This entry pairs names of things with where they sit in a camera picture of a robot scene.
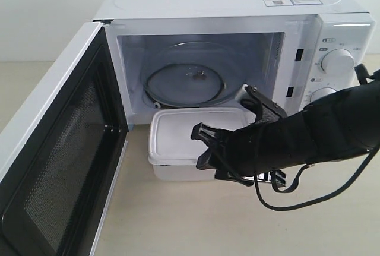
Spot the white microwave oven body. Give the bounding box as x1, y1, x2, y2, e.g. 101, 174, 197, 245
94, 0, 376, 127

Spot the white microwave door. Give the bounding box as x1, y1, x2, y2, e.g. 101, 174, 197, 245
1, 21, 128, 255

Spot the black turntable roller ring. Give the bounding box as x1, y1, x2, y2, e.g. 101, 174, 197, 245
144, 63, 228, 109

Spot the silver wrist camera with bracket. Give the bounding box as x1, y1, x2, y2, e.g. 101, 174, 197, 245
235, 84, 287, 124

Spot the white plastic lidded container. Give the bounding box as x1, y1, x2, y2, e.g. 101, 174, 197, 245
148, 107, 249, 181

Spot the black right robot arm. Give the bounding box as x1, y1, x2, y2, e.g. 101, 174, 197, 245
191, 65, 379, 179

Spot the lower white timer knob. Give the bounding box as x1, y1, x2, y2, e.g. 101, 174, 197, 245
309, 87, 337, 103

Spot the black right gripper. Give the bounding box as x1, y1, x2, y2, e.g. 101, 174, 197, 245
191, 119, 285, 179

